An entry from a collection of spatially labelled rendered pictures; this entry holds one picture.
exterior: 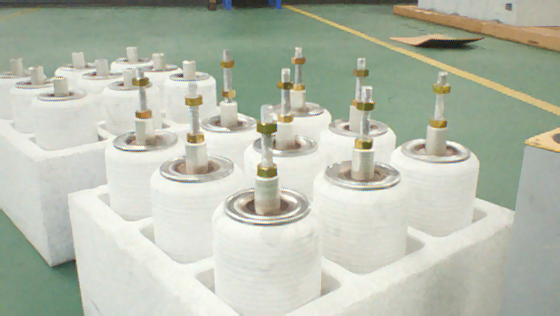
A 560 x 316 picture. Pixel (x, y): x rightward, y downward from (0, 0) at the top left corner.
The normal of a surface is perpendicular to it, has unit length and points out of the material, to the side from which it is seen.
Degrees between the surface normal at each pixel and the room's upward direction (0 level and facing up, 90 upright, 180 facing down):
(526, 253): 90
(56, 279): 0
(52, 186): 90
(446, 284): 90
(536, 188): 90
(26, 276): 0
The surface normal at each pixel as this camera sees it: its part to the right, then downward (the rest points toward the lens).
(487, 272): 0.62, 0.26
